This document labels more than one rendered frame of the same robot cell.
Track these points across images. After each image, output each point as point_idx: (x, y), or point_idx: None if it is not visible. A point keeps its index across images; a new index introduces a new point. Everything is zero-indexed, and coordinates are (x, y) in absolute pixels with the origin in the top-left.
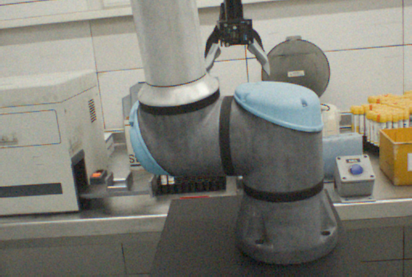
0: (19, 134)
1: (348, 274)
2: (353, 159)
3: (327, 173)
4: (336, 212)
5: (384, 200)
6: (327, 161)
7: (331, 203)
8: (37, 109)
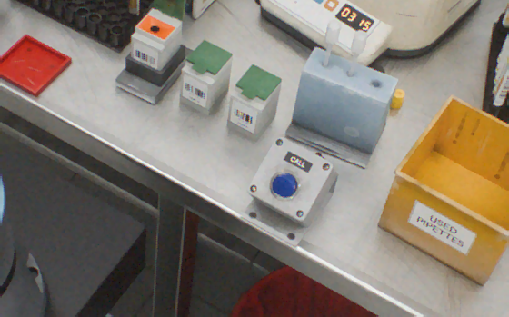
0: None
1: None
2: (302, 158)
3: (304, 123)
4: (88, 298)
5: (311, 253)
6: (306, 105)
7: (107, 270)
8: None
